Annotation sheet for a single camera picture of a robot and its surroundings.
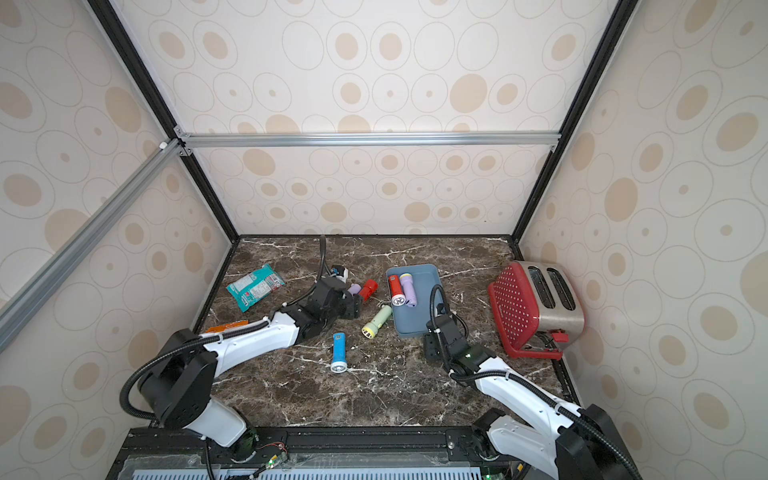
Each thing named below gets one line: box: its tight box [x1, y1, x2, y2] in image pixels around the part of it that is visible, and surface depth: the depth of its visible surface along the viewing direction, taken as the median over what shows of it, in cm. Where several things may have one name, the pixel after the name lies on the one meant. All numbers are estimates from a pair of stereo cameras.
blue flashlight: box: [330, 332, 348, 374], surface depth 89 cm
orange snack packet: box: [205, 320, 249, 333], surface depth 96 cm
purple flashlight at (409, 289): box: [399, 273, 417, 308], surface depth 102 cm
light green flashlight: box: [361, 305, 392, 340], surface depth 94 cm
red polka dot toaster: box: [488, 261, 585, 360], surface depth 85 cm
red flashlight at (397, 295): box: [388, 274, 406, 306], surface depth 102 cm
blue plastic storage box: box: [387, 264, 441, 338], surface depth 100 cm
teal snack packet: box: [226, 264, 286, 312], surface depth 105 cm
